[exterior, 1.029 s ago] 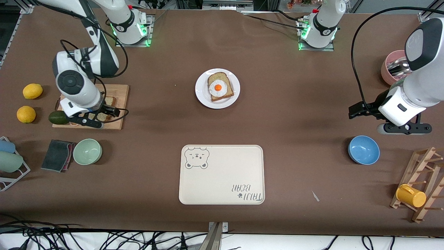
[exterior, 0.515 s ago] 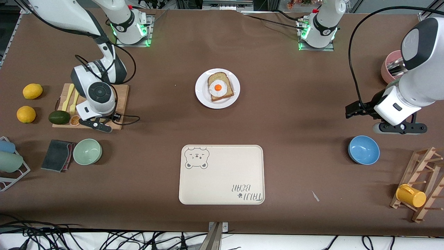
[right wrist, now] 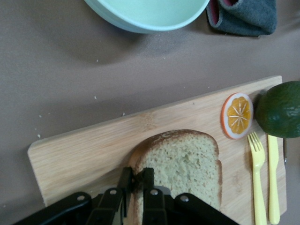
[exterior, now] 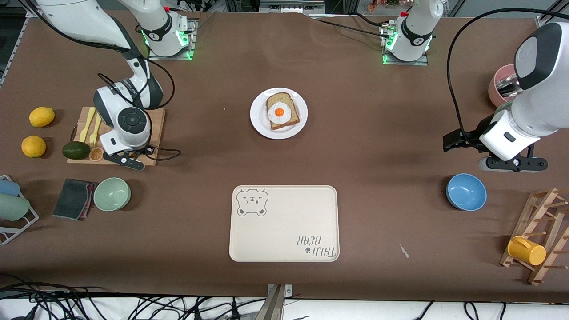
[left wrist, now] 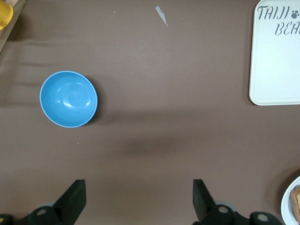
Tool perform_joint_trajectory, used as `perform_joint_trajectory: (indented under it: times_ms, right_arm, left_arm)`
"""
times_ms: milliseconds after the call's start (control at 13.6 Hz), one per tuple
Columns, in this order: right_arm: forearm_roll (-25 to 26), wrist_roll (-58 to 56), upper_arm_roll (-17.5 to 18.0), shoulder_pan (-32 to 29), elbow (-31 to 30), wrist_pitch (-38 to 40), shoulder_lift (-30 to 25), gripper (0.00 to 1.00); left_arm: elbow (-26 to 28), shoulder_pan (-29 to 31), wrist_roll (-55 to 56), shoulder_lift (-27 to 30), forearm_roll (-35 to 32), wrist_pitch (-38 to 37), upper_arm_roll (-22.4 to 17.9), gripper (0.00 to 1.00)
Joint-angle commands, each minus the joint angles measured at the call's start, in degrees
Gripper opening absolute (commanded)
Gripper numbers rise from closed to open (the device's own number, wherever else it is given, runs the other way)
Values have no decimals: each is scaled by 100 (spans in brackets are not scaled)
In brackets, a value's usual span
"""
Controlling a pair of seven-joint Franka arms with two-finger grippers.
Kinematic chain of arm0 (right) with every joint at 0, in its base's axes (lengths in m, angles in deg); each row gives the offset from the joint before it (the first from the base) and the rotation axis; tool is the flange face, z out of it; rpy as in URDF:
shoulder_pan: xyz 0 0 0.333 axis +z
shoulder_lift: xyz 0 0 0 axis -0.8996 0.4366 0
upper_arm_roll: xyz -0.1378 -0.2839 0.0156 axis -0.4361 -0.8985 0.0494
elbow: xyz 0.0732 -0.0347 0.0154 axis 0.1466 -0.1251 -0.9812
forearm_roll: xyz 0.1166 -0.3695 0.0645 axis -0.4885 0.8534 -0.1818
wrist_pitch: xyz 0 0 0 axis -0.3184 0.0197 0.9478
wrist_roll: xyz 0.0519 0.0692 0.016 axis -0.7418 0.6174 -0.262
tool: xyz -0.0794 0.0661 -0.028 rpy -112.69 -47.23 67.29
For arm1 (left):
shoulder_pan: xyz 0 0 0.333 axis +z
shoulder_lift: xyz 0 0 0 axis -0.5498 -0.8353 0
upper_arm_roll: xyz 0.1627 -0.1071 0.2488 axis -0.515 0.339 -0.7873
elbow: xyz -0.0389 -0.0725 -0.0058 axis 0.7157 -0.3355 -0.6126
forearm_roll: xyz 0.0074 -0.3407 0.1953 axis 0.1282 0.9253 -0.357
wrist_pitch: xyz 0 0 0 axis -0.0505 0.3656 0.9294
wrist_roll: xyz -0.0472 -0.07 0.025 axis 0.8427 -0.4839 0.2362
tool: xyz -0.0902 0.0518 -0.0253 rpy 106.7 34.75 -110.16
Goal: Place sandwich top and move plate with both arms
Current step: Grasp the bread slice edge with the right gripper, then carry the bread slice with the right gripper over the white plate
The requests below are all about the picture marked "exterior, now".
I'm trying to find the round white plate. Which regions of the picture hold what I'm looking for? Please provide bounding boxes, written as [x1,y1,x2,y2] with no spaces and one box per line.
[250,88,308,140]

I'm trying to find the pink bowl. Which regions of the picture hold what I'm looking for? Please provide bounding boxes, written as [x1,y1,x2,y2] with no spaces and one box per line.
[488,64,521,108]

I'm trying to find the blue bowl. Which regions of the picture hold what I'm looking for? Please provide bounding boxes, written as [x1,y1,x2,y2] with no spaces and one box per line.
[446,173,487,211]

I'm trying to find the metal ladle spoon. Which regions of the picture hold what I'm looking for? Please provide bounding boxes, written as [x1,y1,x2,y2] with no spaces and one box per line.
[496,74,521,98]

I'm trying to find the wooden mug rack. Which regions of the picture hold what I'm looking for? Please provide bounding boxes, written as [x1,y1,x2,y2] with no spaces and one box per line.
[499,188,569,286]

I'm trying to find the yellow mug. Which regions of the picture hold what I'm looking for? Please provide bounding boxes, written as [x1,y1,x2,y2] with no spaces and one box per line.
[507,236,547,266]

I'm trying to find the colourful toy food pile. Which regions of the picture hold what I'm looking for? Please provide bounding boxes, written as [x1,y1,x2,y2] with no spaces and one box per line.
[368,0,414,12]

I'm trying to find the fried egg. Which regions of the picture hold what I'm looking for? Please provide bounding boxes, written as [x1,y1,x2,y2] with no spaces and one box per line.
[268,101,293,125]

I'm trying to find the bread slice under egg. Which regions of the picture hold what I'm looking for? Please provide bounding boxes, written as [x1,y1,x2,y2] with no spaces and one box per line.
[266,92,301,131]

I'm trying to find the cream bear print tray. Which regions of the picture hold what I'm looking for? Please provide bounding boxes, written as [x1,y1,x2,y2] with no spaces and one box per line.
[229,185,340,263]

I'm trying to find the grey metal box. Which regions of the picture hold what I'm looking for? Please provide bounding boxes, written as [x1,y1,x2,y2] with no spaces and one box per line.
[260,0,325,14]

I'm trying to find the wooden cutting board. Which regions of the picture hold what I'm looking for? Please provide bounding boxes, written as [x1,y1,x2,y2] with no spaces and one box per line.
[67,107,166,167]

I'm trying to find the pale green bowl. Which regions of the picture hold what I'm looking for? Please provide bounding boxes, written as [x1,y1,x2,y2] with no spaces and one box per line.
[93,177,132,212]

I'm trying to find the yellow plastic fork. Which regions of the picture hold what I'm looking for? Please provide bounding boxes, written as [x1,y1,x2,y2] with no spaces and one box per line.
[89,113,104,147]

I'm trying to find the dark green avocado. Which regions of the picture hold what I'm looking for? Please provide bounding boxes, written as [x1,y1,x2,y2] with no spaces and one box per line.
[62,141,91,160]

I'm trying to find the dark grey folded cloth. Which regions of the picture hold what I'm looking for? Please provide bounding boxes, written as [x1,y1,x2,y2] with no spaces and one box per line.
[52,179,95,221]

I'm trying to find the yellow lemon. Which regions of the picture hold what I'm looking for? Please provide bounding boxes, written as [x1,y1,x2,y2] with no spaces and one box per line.
[21,136,47,158]
[29,107,56,128]

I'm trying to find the pale green cup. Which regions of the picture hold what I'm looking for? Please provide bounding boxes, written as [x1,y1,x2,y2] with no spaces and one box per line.
[0,194,31,221]

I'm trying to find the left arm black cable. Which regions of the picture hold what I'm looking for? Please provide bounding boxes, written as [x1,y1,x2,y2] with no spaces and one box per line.
[446,8,569,144]

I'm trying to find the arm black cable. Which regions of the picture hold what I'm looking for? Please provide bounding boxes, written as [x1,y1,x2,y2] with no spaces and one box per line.
[446,8,569,144]
[98,58,181,161]

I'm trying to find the aluminium frame profile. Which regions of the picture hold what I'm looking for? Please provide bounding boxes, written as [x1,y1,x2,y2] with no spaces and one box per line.
[536,0,569,28]

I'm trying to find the black cable on table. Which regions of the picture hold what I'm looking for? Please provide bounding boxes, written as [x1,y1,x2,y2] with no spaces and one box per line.
[311,16,389,38]

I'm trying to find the black looped floor cable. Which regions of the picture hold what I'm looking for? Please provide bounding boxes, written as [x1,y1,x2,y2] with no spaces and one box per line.
[413,301,507,320]

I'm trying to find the metal table edge bracket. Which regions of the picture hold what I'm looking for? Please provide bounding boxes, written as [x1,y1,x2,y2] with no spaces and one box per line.
[264,284,294,320]

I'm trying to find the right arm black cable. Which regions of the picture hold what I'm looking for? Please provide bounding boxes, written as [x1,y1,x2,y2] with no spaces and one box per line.
[98,58,181,161]

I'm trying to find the black cables behind table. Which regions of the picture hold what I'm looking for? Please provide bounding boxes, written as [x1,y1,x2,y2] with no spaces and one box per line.
[176,0,223,13]

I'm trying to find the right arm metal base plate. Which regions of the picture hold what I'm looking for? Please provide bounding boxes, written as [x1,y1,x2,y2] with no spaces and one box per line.
[147,18,198,61]

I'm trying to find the tangled black floor cables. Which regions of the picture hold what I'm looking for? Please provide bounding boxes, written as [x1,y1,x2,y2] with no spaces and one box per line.
[0,275,267,320]

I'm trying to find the white wire rack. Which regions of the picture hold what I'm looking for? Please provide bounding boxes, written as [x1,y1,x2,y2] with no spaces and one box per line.
[0,174,40,246]

